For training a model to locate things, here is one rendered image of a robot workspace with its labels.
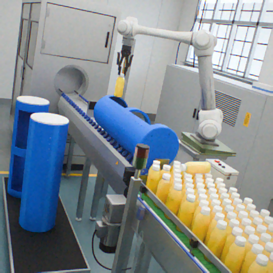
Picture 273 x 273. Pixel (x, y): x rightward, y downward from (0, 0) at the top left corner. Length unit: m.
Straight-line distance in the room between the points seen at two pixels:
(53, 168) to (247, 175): 2.03
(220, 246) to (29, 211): 1.68
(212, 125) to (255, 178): 1.56
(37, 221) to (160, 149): 1.17
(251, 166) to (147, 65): 4.46
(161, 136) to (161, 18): 5.74
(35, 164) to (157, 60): 5.51
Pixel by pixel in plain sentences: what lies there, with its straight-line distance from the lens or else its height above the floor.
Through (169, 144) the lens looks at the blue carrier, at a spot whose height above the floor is 1.12.
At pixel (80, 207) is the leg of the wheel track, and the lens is 3.31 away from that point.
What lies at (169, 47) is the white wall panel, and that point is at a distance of 7.85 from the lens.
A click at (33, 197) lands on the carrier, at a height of 0.45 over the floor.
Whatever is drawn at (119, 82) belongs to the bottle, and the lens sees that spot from 2.75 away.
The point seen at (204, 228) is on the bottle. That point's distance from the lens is 1.57.
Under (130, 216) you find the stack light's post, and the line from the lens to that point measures 1.70.
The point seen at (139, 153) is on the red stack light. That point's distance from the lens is 1.56.
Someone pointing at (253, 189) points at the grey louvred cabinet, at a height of 0.44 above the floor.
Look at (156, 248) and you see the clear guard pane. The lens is 1.67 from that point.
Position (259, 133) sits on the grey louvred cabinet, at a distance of 3.68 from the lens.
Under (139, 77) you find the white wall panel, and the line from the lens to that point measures 7.66.
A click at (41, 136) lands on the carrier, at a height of 0.93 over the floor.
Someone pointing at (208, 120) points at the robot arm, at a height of 1.27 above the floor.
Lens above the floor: 1.71
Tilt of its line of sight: 16 degrees down
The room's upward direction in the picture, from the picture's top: 12 degrees clockwise
